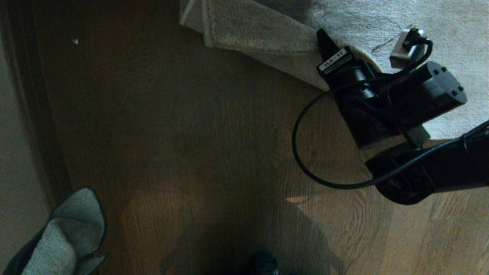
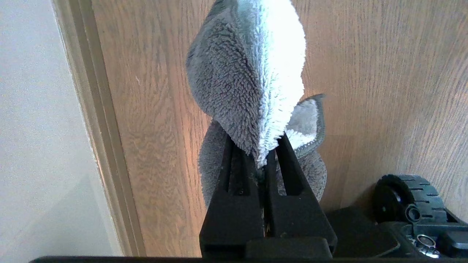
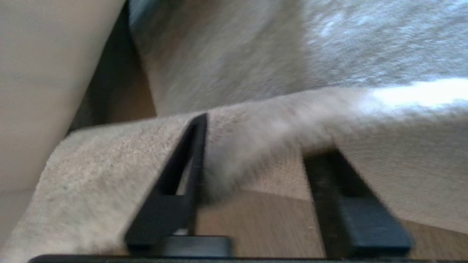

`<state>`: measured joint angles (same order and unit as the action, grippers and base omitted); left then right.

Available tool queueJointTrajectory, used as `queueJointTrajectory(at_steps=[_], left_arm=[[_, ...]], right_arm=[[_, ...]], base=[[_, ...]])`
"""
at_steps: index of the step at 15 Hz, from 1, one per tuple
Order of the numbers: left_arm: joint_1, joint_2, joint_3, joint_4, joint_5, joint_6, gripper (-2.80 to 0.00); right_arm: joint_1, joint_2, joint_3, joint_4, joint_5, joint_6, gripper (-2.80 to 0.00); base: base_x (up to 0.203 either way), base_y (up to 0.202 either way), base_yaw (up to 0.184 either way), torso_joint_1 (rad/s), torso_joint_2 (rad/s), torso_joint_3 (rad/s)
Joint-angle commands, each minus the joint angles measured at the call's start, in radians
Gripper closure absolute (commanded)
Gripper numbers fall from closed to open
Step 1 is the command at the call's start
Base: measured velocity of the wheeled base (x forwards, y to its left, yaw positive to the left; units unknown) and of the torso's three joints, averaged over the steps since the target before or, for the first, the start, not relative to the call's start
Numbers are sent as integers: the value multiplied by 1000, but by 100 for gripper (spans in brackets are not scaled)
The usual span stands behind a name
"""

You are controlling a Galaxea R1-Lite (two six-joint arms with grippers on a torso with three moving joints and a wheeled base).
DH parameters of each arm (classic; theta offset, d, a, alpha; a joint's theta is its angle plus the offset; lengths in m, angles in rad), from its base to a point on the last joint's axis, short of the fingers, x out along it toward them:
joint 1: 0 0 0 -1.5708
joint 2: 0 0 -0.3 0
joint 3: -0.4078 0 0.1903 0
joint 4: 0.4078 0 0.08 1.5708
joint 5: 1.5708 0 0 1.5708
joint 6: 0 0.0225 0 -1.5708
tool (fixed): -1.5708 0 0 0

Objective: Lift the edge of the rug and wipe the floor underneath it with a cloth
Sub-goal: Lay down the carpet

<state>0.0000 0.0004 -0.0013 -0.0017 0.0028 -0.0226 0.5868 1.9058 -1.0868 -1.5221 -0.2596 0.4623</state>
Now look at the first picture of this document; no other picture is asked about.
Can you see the black round part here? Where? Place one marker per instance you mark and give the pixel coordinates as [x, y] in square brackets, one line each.
[264, 264]

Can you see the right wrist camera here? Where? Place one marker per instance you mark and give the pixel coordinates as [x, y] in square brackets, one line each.
[401, 50]

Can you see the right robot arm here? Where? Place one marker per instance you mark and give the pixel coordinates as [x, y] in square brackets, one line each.
[443, 168]

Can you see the beige towel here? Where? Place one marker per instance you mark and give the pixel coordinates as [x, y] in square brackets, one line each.
[263, 32]

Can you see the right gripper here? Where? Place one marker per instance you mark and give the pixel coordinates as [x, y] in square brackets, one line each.
[366, 114]

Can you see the grey cleaning cloth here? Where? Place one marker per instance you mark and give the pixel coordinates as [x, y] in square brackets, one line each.
[65, 225]

